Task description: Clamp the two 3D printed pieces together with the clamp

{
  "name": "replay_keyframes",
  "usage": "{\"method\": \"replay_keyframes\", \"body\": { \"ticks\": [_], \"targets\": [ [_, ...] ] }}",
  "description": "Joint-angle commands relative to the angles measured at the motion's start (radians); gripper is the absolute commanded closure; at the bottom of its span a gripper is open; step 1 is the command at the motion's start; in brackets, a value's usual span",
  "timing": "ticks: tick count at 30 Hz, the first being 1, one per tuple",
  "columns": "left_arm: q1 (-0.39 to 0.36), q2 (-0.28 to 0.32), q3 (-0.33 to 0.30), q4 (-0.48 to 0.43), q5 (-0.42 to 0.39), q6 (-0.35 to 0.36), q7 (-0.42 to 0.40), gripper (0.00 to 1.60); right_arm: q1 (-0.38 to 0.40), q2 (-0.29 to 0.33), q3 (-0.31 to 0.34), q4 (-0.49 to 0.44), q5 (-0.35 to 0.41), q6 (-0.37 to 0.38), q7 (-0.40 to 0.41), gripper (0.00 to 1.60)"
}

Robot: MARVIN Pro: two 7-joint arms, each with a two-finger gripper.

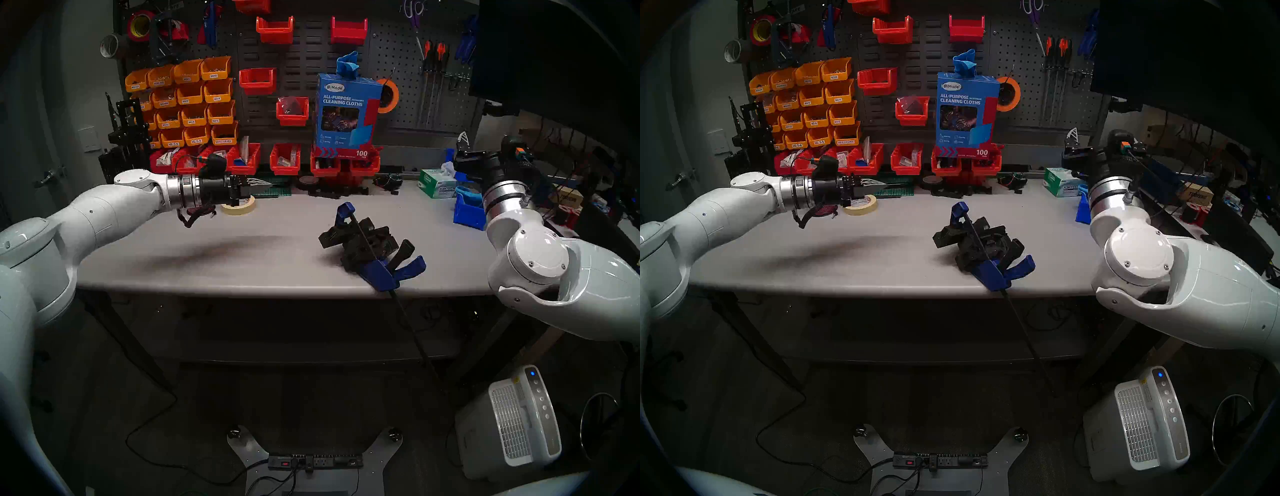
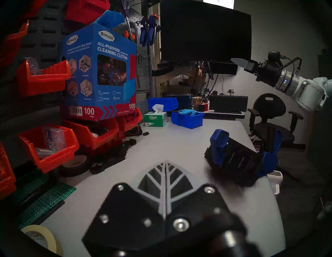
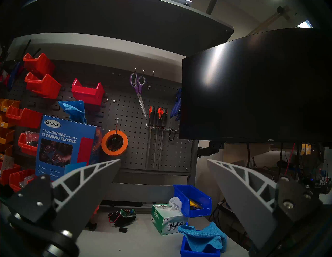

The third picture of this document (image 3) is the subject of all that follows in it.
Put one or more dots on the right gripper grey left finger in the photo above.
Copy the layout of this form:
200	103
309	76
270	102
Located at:
85	186

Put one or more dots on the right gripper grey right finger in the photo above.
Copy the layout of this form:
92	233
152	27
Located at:
246	197

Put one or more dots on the black printed parts pile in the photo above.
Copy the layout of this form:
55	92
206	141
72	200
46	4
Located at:
90	226

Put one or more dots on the orange tape roll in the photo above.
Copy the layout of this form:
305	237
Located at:
105	143

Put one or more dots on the green circuit board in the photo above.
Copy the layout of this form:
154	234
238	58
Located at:
124	215

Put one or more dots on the yellow item in bin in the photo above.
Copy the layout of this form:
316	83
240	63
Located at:
194	204

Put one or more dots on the blue storage bin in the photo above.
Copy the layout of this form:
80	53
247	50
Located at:
192	191
186	250

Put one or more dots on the blue microfiber cloth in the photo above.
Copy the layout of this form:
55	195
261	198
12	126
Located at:
202	238

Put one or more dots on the blue cleaning cloths box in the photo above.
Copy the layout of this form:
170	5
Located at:
64	129

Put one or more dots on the dark grey pegboard panel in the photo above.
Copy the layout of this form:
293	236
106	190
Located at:
137	145

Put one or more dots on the red storage bin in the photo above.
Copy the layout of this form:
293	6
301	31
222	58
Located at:
87	93
9	175
26	118
39	63
26	149
44	86
18	178

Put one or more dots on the white tissue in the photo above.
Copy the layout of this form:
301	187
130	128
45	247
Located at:
176	203

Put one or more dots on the yellow sticky note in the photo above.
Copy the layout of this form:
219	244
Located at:
308	149
302	149

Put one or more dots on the blue cloth in box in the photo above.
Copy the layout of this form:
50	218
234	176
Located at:
75	110

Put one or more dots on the green white Kimtech tissue box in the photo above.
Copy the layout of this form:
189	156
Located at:
168	222

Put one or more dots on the yellow storage bin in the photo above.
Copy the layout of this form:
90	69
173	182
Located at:
5	123
5	152
9	103
5	137

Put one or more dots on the black carabiner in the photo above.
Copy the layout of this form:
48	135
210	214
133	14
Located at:
170	136

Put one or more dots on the black curved Dell monitor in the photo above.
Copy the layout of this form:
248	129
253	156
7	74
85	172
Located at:
259	90

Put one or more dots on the blue pliers on pegboard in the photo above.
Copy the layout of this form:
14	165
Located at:
177	106

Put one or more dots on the dark louvered bin panel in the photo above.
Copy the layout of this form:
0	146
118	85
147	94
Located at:
64	72

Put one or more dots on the dark overhead workbench shelf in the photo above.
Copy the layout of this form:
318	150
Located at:
129	23

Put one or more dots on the white lit lamp panel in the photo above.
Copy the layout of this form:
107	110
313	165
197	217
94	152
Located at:
304	24

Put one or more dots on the black rail yellow labels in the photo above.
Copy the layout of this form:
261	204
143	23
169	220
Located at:
122	203

